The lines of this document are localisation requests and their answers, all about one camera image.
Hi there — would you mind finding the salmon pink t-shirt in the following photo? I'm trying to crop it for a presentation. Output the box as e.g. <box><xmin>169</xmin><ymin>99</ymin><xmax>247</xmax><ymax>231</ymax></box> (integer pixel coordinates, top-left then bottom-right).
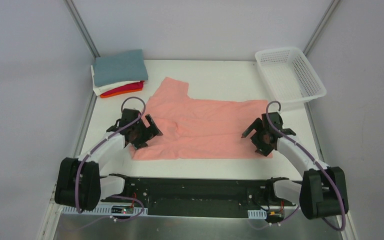
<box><xmin>131</xmin><ymin>77</ymin><xmax>268</xmax><ymax>161</ymax></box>

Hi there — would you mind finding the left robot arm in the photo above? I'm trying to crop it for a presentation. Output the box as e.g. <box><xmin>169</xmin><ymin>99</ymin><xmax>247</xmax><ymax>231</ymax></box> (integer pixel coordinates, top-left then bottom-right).
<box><xmin>54</xmin><ymin>108</ymin><xmax>163</xmax><ymax>213</ymax></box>

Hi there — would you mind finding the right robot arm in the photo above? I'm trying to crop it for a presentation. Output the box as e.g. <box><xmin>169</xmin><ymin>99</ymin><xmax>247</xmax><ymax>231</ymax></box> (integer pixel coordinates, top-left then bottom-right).
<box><xmin>241</xmin><ymin>112</ymin><xmax>349</xmax><ymax>220</ymax></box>

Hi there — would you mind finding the folded orange t-shirt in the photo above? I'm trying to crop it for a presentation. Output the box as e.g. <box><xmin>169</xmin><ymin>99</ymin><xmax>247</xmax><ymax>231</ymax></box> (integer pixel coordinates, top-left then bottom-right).
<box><xmin>99</xmin><ymin>88</ymin><xmax>143</xmax><ymax>99</ymax></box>

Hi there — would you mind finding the folded magenta t-shirt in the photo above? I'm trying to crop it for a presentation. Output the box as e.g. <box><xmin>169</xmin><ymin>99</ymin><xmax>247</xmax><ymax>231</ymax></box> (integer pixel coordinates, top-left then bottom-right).
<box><xmin>103</xmin><ymin>81</ymin><xmax>144</xmax><ymax>94</ymax></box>

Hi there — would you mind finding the white plastic basket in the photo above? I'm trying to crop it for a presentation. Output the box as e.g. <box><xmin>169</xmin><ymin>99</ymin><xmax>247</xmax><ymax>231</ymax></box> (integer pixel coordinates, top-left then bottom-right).
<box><xmin>254</xmin><ymin>47</ymin><xmax>327</xmax><ymax>104</ymax></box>

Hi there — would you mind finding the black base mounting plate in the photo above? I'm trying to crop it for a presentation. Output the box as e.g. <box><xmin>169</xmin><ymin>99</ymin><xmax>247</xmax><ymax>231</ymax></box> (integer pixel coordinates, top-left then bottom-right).
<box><xmin>66</xmin><ymin>172</ymin><xmax>297</xmax><ymax>219</ymax></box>

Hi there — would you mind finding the folded white t-shirt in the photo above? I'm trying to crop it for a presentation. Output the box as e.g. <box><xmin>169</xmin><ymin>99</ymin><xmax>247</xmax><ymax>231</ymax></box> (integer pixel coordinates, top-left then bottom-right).
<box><xmin>90</xmin><ymin>65</ymin><xmax>140</xmax><ymax>97</ymax></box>

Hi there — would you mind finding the folded blue-grey t-shirt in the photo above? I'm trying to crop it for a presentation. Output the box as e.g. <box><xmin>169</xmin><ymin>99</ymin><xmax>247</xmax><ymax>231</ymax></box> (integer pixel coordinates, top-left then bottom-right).
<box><xmin>92</xmin><ymin>49</ymin><xmax>149</xmax><ymax>87</ymax></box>

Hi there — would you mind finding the right white slotted duct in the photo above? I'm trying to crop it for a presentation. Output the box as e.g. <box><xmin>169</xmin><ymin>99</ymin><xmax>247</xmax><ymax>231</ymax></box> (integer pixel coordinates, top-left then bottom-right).
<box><xmin>247</xmin><ymin>209</ymin><xmax>267</xmax><ymax>220</ymax></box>

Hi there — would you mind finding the white slotted duct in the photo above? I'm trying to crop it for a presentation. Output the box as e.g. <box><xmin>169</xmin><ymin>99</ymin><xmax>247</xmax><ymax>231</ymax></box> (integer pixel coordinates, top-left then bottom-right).
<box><xmin>247</xmin><ymin>209</ymin><xmax>267</xmax><ymax>220</ymax></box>
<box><xmin>61</xmin><ymin>204</ymin><xmax>149</xmax><ymax>217</ymax></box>

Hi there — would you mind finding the left white slotted duct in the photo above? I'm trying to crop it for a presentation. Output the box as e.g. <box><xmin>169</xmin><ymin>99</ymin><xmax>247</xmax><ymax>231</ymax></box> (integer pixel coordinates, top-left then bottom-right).
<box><xmin>61</xmin><ymin>204</ymin><xmax>149</xmax><ymax>217</ymax></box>

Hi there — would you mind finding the aluminium corner post left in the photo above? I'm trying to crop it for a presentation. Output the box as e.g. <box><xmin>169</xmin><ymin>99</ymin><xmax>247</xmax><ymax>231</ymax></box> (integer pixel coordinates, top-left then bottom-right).
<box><xmin>64</xmin><ymin>0</ymin><xmax>101</xmax><ymax>58</ymax></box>

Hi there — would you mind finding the aluminium corner post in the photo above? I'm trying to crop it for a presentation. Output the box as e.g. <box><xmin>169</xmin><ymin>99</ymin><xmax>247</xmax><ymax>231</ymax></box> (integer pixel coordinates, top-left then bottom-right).
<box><xmin>303</xmin><ymin>0</ymin><xmax>342</xmax><ymax>57</ymax></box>
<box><xmin>64</xmin><ymin>0</ymin><xmax>101</xmax><ymax>58</ymax></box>

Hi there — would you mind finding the aluminium corner post right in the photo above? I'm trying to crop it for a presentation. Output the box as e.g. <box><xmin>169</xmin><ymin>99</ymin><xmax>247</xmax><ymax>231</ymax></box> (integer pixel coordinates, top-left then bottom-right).
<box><xmin>303</xmin><ymin>0</ymin><xmax>342</xmax><ymax>57</ymax></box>

